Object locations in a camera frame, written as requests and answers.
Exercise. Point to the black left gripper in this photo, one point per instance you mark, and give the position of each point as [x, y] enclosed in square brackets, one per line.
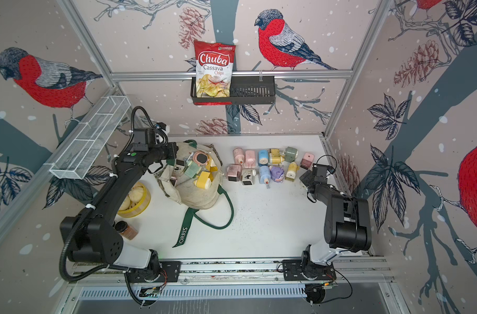
[172, 147]

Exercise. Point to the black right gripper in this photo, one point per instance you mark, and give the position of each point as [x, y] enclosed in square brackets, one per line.
[306, 177]

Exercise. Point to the pink square pencil sharpener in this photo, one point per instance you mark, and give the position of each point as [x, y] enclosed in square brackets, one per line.
[307, 161]

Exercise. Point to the green pencil sharpener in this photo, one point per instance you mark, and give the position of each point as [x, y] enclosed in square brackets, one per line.
[290, 154]
[192, 169]

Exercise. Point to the light blue pencil sharpener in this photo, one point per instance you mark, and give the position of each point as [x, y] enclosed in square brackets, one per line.
[264, 175]

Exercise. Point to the cream green-handled tote bag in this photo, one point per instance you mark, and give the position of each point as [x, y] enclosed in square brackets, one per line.
[180, 188]

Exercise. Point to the cream pencil sharpener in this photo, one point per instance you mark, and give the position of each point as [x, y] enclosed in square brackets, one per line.
[248, 176]

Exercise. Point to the pink black-faced pencil sharpener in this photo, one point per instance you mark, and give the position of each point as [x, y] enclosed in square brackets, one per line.
[234, 173]

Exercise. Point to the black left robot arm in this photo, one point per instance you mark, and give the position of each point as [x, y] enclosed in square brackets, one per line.
[91, 243]

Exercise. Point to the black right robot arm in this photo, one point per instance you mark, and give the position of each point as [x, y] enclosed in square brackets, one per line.
[347, 226]

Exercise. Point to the pink dark-faced pencil sharpener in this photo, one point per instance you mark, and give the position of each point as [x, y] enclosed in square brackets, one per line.
[201, 158]

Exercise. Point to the yellow bowl with buns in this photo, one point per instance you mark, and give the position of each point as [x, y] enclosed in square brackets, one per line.
[136, 202]

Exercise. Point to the brown spice jar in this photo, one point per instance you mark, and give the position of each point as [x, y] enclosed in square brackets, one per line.
[126, 230]

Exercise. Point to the red Chuba cassava chips bag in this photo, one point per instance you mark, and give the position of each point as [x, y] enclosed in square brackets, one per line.
[214, 69]

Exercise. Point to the white wire mesh shelf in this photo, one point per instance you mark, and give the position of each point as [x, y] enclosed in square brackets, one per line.
[93, 133]

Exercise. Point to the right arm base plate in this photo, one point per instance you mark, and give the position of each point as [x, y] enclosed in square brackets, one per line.
[297, 270]

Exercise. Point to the black wire wall basket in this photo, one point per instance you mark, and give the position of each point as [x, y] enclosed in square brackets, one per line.
[251, 90]

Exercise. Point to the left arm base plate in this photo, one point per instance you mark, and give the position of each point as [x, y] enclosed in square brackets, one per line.
[163, 272]

